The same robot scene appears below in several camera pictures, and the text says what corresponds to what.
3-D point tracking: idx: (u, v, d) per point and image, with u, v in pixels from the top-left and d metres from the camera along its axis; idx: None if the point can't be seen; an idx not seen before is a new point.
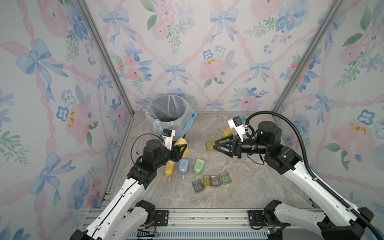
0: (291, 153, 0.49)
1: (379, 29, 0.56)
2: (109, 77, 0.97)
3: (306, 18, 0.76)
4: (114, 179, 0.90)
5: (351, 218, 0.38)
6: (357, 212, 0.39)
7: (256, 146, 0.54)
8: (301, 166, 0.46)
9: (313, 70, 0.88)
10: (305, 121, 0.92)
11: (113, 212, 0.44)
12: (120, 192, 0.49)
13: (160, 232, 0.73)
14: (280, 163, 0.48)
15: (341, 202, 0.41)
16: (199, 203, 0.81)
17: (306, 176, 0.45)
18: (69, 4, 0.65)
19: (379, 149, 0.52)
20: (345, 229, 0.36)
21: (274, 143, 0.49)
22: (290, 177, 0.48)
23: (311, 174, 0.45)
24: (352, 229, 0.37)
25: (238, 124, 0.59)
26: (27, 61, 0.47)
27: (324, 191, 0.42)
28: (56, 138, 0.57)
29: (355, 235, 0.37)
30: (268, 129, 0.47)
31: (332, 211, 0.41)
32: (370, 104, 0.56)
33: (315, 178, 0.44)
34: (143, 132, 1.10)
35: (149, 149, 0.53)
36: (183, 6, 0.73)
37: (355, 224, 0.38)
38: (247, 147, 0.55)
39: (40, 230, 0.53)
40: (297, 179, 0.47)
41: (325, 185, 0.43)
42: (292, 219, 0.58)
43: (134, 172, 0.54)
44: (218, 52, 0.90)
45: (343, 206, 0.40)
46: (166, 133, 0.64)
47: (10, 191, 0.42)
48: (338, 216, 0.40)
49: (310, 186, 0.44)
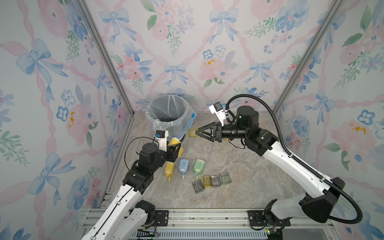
0: (269, 135, 0.51)
1: (379, 29, 0.56)
2: (109, 77, 0.97)
3: (306, 18, 0.76)
4: (114, 179, 0.90)
5: (324, 188, 0.41)
6: (330, 182, 0.42)
7: (236, 131, 0.55)
8: (278, 144, 0.49)
9: (313, 70, 0.88)
10: (305, 121, 0.92)
11: (109, 222, 0.43)
12: (115, 200, 0.47)
13: (160, 232, 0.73)
14: (259, 144, 0.50)
15: (314, 174, 0.43)
16: (199, 203, 0.81)
17: (283, 154, 0.47)
18: (69, 4, 0.65)
19: (379, 149, 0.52)
20: (321, 199, 0.41)
21: (252, 126, 0.50)
22: (268, 156, 0.50)
23: (287, 151, 0.47)
24: (327, 200, 0.39)
25: (219, 109, 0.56)
26: (27, 60, 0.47)
27: (299, 166, 0.45)
28: (56, 139, 0.57)
29: (329, 203, 0.39)
30: (245, 113, 0.49)
31: (307, 184, 0.44)
32: (370, 104, 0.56)
33: (291, 154, 0.47)
34: (143, 132, 1.10)
35: (144, 153, 0.52)
36: (183, 6, 0.73)
37: (329, 193, 0.40)
38: (228, 132, 0.56)
39: (40, 231, 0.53)
40: (275, 158, 0.49)
41: (300, 160, 0.45)
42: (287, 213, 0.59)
43: (129, 178, 0.52)
44: (218, 52, 0.90)
45: (317, 178, 0.42)
46: (160, 135, 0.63)
47: (10, 191, 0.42)
48: (313, 188, 0.43)
49: (287, 163, 0.46)
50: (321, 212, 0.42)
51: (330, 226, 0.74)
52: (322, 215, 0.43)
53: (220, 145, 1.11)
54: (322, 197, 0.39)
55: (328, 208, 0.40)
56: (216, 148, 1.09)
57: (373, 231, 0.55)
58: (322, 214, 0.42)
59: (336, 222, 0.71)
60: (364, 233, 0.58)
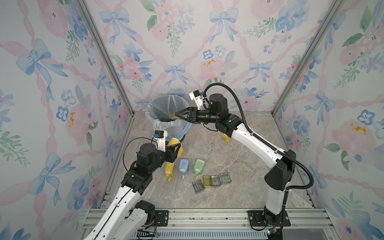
0: (237, 119, 0.58)
1: (378, 29, 0.56)
2: (109, 77, 0.97)
3: (306, 18, 0.76)
4: (114, 179, 0.90)
5: (277, 158, 0.48)
6: (282, 152, 0.49)
7: (209, 116, 0.64)
8: (243, 126, 0.56)
9: (313, 70, 0.88)
10: (305, 121, 0.92)
11: (109, 223, 0.43)
12: (115, 202, 0.47)
13: (160, 232, 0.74)
14: (227, 127, 0.58)
15: (270, 147, 0.51)
16: (199, 203, 0.81)
17: (245, 133, 0.54)
18: (69, 4, 0.65)
19: (379, 149, 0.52)
20: (275, 168, 0.47)
21: (222, 110, 0.58)
22: (235, 136, 0.57)
23: (249, 130, 0.55)
24: (277, 167, 0.46)
25: (197, 95, 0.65)
26: (27, 60, 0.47)
27: (259, 141, 0.52)
28: (56, 138, 0.57)
29: (281, 170, 0.46)
30: (216, 99, 0.56)
31: (265, 156, 0.51)
32: (370, 104, 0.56)
33: (252, 132, 0.54)
34: (144, 132, 1.10)
35: (142, 154, 0.51)
36: (183, 6, 0.73)
37: (280, 162, 0.47)
38: (202, 116, 0.64)
39: (40, 231, 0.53)
40: (240, 137, 0.56)
41: (259, 137, 0.53)
42: (279, 203, 0.59)
43: (127, 179, 0.52)
44: (218, 52, 0.90)
45: (272, 150, 0.50)
46: (158, 135, 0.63)
47: (10, 191, 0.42)
48: (269, 158, 0.50)
49: (248, 140, 0.54)
50: (278, 181, 0.50)
51: (330, 226, 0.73)
52: (279, 183, 0.50)
53: (220, 145, 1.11)
54: (275, 166, 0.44)
55: (280, 175, 0.47)
56: (216, 148, 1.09)
57: (373, 231, 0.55)
58: (279, 183, 0.50)
59: (336, 222, 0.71)
60: (364, 233, 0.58)
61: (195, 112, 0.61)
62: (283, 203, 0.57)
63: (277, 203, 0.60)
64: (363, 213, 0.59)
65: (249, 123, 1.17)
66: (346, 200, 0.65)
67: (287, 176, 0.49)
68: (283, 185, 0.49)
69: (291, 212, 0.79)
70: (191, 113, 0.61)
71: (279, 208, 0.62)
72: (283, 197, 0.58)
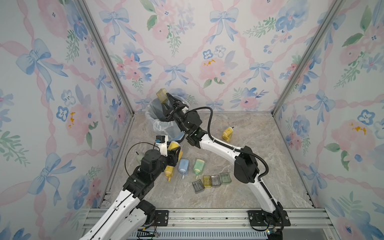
0: (203, 132, 0.69)
1: (379, 29, 0.56)
2: (110, 77, 0.97)
3: (306, 18, 0.76)
4: (114, 179, 0.90)
5: (236, 155, 0.58)
6: (238, 149, 0.59)
7: (181, 123, 0.69)
8: (206, 135, 0.67)
9: (313, 70, 0.88)
10: (305, 121, 0.92)
11: (105, 226, 0.44)
12: (114, 205, 0.48)
13: (160, 232, 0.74)
14: (194, 141, 0.68)
15: (229, 147, 0.61)
16: (199, 203, 0.81)
17: (209, 141, 0.65)
18: (69, 4, 0.65)
19: (379, 149, 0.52)
20: (237, 164, 0.56)
21: (195, 129, 0.66)
22: (202, 146, 0.68)
23: (210, 137, 0.66)
24: (238, 163, 0.55)
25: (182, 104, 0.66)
26: (27, 60, 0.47)
27: (220, 145, 0.62)
28: (56, 138, 0.57)
29: (240, 165, 0.55)
30: (193, 121, 0.61)
31: (227, 156, 0.61)
32: (370, 104, 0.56)
33: (213, 139, 0.65)
34: (144, 132, 1.10)
35: (146, 161, 0.51)
36: (183, 6, 0.73)
37: (239, 158, 0.56)
38: (177, 117, 0.69)
39: (40, 230, 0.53)
40: (206, 145, 0.66)
41: (219, 142, 0.63)
42: (266, 198, 0.63)
43: (130, 183, 0.52)
44: (218, 52, 0.90)
45: (231, 149, 0.60)
46: (160, 140, 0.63)
47: (10, 191, 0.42)
48: (230, 157, 0.60)
49: (211, 146, 0.64)
50: (244, 174, 0.57)
51: (330, 226, 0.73)
52: (245, 176, 0.58)
53: None
54: (236, 163, 0.56)
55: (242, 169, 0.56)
56: None
57: (373, 231, 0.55)
58: (246, 176, 0.57)
59: (336, 222, 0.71)
60: (364, 233, 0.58)
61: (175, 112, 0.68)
62: (270, 197, 0.64)
63: (263, 197, 0.63)
64: (363, 213, 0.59)
65: (249, 123, 1.17)
66: (346, 200, 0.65)
67: (250, 168, 0.59)
68: (250, 177, 0.58)
69: (292, 212, 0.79)
70: (179, 104, 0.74)
71: (270, 205, 0.64)
72: (265, 191, 0.63)
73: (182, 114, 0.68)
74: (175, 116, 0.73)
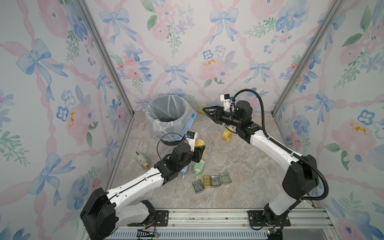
0: (256, 127, 0.62)
1: (379, 29, 0.56)
2: (110, 77, 0.97)
3: (306, 18, 0.76)
4: (114, 179, 0.90)
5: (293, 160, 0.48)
6: (299, 155, 0.49)
7: (232, 119, 0.68)
8: (261, 132, 0.60)
9: (313, 70, 0.88)
10: (305, 121, 0.92)
11: (133, 189, 0.48)
12: (144, 176, 0.52)
13: (160, 232, 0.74)
14: (246, 133, 0.63)
15: (285, 150, 0.51)
16: (199, 203, 0.81)
17: (262, 137, 0.57)
18: (69, 4, 0.65)
19: (379, 149, 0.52)
20: (292, 171, 0.46)
21: (245, 118, 0.63)
22: (253, 141, 0.61)
23: (265, 135, 0.58)
24: (292, 168, 0.45)
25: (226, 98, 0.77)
26: (27, 61, 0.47)
27: (274, 144, 0.54)
28: (56, 138, 0.57)
29: (294, 171, 0.45)
30: (242, 107, 0.60)
31: (280, 158, 0.52)
32: (370, 104, 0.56)
33: (269, 137, 0.57)
34: (143, 132, 1.10)
35: (177, 151, 0.56)
36: (183, 6, 0.73)
37: (296, 163, 0.46)
38: (226, 118, 0.70)
39: (40, 230, 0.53)
40: (257, 141, 0.59)
41: (277, 142, 0.54)
42: (284, 205, 0.59)
43: (159, 165, 0.58)
44: (219, 52, 0.90)
45: (288, 153, 0.50)
46: (190, 136, 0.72)
47: (10, 191, 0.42)
48: (284, 160, 0.50)
49: (264, 143, 0.57)
50: (296, 186, 0.47)
51: (330, 226, 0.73)
52: (297, 189, 0.47)
53: (220, 145, 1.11)
54: (290, 168, 0.46)
55: (296, 177, 0.45)
56: (216, 148, 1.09)
57: (373, 231, 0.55)
58: (298, 189, 0.46)
59: (336, 222, 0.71)
60: (364, 233, 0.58)
61: (220, 112, 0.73)
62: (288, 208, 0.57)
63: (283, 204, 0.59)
64: (363, 213, 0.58)
65: None
66: (346, 200, 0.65)
67: (307, 184, 0.47)
68: (302, 194, 0.46)
69: (291, 212, 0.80)
70: (218, 111, 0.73)
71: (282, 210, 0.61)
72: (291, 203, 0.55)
73: (228, 113, 0.69)
74: (224, 118, 0.70)
